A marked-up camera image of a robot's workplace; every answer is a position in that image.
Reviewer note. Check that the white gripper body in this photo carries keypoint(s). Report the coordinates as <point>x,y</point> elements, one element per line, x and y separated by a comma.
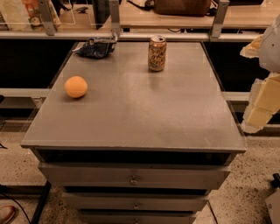
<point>270,49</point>

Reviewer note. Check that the red shoe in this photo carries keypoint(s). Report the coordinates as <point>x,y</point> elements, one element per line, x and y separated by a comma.
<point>6,214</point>

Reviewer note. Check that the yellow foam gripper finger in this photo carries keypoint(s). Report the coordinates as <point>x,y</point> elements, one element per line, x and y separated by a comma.
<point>263,103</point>
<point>251,50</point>

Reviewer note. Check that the brown leather bag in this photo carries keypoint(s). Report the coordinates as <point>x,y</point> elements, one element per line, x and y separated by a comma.
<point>194,8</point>

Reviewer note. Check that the grey box on floor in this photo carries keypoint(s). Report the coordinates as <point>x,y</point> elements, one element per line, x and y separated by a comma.
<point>273,205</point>

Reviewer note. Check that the orange fruit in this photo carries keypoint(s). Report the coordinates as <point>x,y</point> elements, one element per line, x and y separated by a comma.
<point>76,87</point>

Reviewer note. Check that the blue chip bag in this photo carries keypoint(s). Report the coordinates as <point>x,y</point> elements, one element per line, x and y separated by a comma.
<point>96,48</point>

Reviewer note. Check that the colourful snack package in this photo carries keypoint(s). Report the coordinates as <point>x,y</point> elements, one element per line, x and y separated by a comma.
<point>20,15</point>

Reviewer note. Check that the gold soda can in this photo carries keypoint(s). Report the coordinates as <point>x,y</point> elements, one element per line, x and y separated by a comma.
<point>156,53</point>

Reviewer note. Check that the grey drawer cabinet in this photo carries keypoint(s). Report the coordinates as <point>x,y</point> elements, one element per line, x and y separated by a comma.
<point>139,147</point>

